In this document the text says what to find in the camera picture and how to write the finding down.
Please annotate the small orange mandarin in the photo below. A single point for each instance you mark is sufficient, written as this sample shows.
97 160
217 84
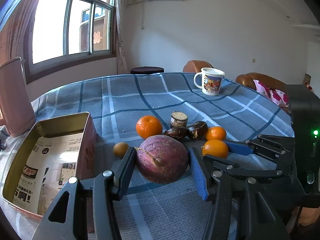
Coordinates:
216 133
215 148

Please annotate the brown leather sofa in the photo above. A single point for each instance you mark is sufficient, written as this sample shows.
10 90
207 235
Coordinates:
250 80

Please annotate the pink curtain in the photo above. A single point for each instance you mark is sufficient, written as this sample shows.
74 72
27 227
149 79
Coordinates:
121 61
12 35

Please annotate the window with frame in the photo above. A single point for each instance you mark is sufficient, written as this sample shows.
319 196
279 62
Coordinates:
64 33

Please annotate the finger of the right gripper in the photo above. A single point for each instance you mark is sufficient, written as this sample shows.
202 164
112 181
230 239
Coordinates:
269 147
243 166

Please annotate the dark chestnut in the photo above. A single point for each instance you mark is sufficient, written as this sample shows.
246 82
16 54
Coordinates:
197 130
178 133

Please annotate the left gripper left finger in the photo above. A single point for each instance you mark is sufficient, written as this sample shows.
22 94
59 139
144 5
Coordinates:
124 173

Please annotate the dark round stool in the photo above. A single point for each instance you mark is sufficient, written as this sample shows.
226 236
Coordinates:
146 70

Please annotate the brown leather chair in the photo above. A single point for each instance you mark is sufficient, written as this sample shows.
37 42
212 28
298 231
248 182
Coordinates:
195 66

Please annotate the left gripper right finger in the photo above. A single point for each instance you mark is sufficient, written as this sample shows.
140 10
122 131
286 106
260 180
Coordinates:
200 174

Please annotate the white printed mug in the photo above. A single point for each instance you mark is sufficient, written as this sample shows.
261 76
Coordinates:
211 80

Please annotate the pink curtain right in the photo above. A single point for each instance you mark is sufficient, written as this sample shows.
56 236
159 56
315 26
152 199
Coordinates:
121 61

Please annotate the pink electric kettle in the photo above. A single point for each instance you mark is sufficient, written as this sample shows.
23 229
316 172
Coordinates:
17 114

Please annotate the pink curtain left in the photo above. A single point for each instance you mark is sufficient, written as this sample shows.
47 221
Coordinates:
12 35

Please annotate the large orange mandarin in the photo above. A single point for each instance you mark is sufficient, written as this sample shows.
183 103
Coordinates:
148 126

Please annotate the pink floral cushion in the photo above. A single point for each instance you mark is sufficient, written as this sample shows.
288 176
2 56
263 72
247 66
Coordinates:
278 97

